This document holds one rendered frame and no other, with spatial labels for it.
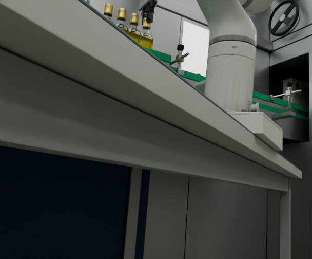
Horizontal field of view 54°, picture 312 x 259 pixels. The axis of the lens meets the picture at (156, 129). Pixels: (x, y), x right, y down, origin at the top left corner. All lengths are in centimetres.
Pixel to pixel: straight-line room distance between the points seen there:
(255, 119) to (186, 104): 32
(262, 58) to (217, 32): 124
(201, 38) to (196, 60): 13
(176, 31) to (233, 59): 88
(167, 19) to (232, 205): 101
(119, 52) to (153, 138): 15
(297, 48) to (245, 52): 120
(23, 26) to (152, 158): 22
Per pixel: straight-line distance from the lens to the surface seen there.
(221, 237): 170
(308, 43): 194
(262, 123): 64
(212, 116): 42
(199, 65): 165
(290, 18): 208
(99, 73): 25
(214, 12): 83
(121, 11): 135
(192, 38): 168
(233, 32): 80
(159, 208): 147
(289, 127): 175
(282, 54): 203
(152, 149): 36
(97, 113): 29
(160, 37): 156
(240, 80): 76
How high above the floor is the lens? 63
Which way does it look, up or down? 10 degrees up
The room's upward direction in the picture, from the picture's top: 5 degrees clockwise
